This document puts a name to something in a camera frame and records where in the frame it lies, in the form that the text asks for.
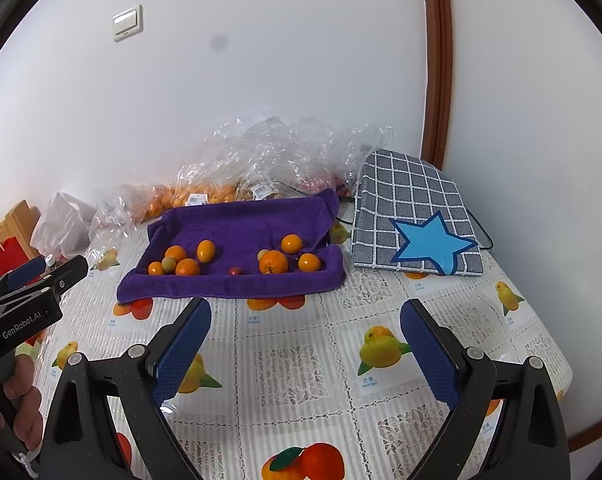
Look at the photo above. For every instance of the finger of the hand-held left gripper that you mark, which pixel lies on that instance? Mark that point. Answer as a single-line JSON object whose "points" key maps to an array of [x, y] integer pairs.
{"points": [[23, 271], [66, 271]]}

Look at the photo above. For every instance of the large orange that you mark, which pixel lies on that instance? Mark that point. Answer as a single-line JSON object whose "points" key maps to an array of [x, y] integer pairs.
{"points": [[274, 263]]}

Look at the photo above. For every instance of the brown wooden door frame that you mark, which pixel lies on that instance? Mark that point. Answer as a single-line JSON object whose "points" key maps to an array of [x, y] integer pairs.
{"points": [[437, 60]]}

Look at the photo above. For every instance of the person's left hand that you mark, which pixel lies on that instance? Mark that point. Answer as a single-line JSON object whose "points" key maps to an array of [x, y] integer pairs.
{"points": [[23, 395]]}

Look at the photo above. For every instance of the oval orange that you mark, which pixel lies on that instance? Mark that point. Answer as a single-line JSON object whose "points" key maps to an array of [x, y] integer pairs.
{"points": [[206, 250]]}

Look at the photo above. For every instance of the red bag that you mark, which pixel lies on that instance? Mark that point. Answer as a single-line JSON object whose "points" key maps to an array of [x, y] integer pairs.
{"points": [[8, 255]]}

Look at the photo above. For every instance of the purple towel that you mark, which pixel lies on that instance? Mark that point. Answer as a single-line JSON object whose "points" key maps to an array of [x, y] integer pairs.
{"points": [[241, 225]]}

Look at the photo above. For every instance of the wooden chair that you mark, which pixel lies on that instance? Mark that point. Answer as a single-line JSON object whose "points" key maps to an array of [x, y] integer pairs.
{"points": [[18, 217]]}

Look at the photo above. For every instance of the lace fruit-print tablecloth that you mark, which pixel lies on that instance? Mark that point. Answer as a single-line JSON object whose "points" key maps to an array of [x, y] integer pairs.
{"points": [[291, 360]]}

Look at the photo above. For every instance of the clear plastic bag with oranges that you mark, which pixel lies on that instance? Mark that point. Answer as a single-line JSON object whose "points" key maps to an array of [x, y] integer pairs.
{"points": [[216, 170]]}

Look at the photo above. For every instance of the white wall switch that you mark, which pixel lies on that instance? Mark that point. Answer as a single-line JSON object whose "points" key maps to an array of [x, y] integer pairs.
{"points": [[127, 22]]}

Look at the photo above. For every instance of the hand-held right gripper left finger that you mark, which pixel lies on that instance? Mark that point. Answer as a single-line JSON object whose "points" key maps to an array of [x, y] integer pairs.
{"points": [[181, 355]]}

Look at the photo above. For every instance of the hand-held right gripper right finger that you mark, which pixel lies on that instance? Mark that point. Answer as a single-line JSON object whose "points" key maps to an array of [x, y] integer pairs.
{"points": [[431, 355]]}

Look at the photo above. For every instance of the grey plaid pad blue star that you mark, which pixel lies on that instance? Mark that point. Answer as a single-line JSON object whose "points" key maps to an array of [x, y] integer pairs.
{"points": [[411, 195]]}

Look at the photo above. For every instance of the yellow-green round fruit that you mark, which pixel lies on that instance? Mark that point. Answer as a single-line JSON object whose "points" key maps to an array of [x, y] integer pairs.
{"points": [[169, 264], [262, 254]]}

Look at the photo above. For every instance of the small orange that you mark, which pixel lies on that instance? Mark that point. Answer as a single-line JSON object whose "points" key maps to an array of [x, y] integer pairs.
{"points": [[157, 268]]}

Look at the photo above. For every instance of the white plastic bag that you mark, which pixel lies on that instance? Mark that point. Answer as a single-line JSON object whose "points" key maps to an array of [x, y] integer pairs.
{"points": [[61, 225]]}

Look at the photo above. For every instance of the brown wooden baseboard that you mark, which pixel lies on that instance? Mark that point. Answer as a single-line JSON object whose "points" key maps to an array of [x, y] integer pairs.
{"points": [[596, 435]]}

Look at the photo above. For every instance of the crinkled clear plastic bag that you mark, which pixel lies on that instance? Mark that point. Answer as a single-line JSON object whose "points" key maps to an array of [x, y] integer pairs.
{"points": [[331, 150]]}

